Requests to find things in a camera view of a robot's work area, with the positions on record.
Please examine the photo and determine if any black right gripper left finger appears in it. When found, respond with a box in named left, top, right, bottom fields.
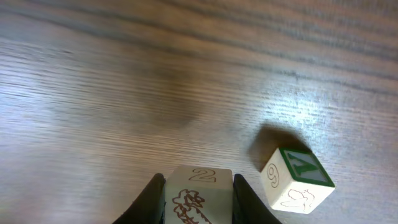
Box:
left=113, top=173, right=166, bottom=224

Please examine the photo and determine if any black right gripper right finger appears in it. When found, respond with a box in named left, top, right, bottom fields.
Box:
left=232, top=174, right=282, bottom=224

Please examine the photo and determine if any wooden block blue K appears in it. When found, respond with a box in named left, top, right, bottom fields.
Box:
left=164, top=166, right=233, bottom=224

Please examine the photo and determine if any wooden block green N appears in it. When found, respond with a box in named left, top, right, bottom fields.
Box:
left=260, top=147, right=335, bottom=214

